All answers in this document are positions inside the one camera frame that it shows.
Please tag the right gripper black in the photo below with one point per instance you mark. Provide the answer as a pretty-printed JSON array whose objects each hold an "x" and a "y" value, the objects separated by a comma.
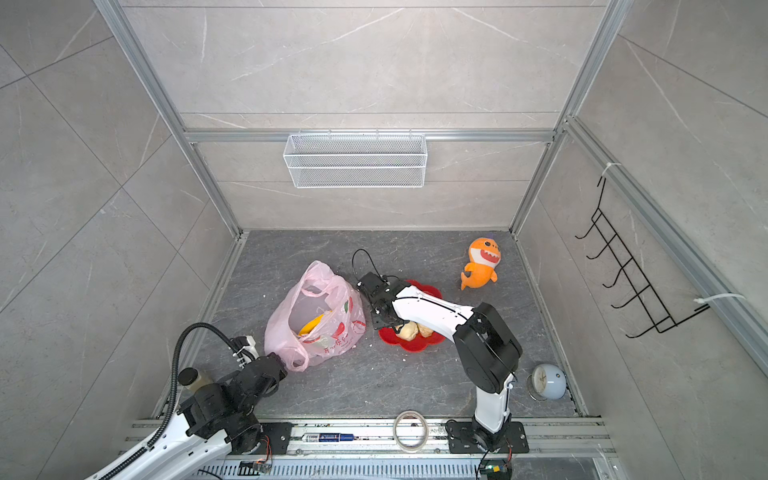
[{"x": 377, "y": 323}]

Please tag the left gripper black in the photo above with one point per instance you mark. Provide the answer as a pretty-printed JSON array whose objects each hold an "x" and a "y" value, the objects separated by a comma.
[{"x": 284, "y": 371}]

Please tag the red flower-shaped plate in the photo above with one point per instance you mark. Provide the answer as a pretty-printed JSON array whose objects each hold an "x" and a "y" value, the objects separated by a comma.
[{"x": 419, "y": 342}]

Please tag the cream fake pear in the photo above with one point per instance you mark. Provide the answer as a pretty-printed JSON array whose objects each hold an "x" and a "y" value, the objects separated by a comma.
[{"x": 408, "y": 331}]

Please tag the peach fake fruit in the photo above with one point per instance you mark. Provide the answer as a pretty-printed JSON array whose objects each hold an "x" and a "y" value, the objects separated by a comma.
[{"x": 425, "y": 331}]

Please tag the pink plastic bag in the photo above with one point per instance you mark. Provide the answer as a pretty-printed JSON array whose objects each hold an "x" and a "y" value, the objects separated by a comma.
[{"x": 319, "y": 291}]

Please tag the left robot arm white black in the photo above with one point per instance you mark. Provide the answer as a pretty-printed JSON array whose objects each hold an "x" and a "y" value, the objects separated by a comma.
[{"x": 216, "y": 420}]

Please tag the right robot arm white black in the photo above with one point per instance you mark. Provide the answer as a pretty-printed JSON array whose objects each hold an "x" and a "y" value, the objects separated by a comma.
[{"x": 488, "y": 351}]

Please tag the yellow fake banana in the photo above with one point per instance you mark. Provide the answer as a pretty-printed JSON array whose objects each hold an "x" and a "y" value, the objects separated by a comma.
[{"x": 310, "y": 326}]

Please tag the small dark-lid jar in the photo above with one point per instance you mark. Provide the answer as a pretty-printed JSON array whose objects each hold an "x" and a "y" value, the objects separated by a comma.
[{"x": 193, "y": 379}]

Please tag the blue marker pen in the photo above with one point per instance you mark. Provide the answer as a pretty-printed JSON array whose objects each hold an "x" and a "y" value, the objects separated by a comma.
[{"x": 328, "y": 437}]

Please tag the orange shark plush toy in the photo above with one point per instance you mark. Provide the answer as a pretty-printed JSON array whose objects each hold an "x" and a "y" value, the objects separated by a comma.
[{"x": 484, "y": 257}]

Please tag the clear tape roll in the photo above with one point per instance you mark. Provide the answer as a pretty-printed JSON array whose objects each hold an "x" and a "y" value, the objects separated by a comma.
[{"x": 410, "y": 431}]

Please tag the white round alarm clock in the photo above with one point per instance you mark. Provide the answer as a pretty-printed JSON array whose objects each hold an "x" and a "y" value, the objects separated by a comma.
[{"x": 546, "y": 382}]

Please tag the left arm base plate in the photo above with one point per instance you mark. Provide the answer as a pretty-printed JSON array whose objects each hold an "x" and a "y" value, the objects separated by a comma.
[{"x": 270, "y": 437}]

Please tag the white wire mesh basket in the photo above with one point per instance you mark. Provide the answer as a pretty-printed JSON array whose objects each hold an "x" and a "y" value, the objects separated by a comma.
[{"x": 359, "y": 160}]

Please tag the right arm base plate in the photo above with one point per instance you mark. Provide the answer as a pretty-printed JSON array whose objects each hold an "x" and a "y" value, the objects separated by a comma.
[{"x": 470, "y": 437}]

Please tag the black wire hook rack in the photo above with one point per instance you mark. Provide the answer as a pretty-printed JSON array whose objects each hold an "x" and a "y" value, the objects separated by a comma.
[{"x": 630, "y": 272}]

